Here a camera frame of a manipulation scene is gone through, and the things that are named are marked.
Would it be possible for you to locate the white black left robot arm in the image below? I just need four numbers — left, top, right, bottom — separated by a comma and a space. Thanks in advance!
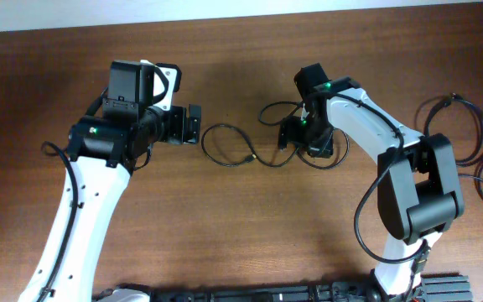
19, 60, 201, 301

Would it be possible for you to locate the black left camera cable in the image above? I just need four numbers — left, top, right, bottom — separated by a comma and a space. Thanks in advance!
35, 77, 171, 302

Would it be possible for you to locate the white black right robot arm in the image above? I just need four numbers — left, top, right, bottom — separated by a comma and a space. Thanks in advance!
278, 64, 465, 301

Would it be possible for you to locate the black thick cable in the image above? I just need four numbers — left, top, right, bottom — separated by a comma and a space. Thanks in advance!
421, 92, 483, 168

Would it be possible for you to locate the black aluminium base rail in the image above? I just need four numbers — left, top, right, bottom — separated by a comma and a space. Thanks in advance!
94, 274, 473, 302

